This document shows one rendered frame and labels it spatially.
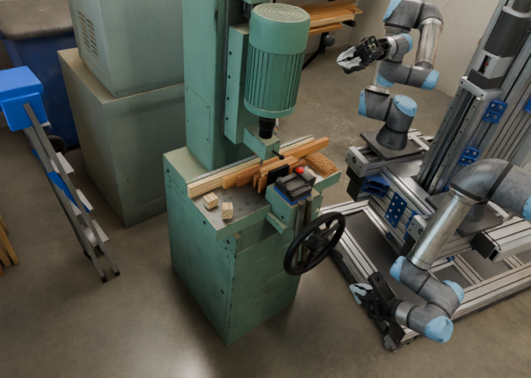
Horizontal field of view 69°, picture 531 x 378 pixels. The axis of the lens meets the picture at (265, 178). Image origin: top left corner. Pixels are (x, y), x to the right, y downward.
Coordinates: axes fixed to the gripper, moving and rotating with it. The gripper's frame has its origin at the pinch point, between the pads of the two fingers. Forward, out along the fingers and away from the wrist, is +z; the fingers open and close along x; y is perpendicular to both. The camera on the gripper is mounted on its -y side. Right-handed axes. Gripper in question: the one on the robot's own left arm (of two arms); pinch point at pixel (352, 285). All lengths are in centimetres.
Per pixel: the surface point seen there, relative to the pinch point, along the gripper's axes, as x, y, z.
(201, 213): -37, -38, 28
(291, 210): -13.4, -33.1, 8.9
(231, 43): -13, -90, 22
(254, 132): -8, -58, 29
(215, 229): -37, -34, 21
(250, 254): -20.7, -13.4, 31.1
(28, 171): -72, -45, 220
